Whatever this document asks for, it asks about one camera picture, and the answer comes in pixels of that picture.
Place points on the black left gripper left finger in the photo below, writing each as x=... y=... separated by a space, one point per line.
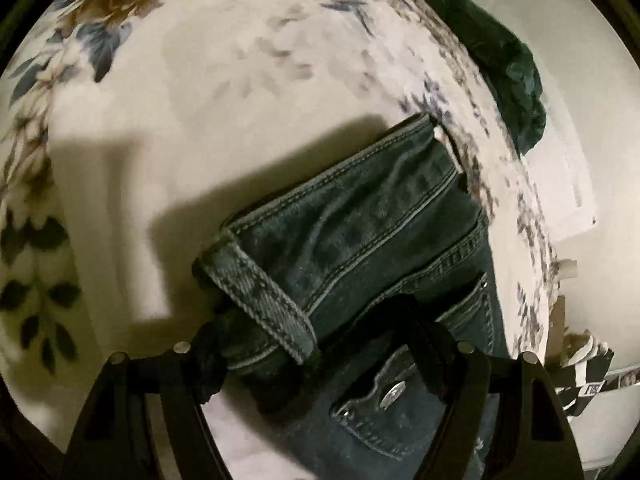
x=144 y=418

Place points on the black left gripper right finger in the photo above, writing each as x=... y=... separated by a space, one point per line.
x=532 y=438

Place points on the dark blue denim jeans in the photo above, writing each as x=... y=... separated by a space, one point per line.
x=308 y=290

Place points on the black white jacket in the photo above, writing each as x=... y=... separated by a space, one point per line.
x=578 y=372

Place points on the floral white bed sheet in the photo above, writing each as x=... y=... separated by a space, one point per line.
x=132 y=131

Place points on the dark green blanket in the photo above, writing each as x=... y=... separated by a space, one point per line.
x=507 y=65

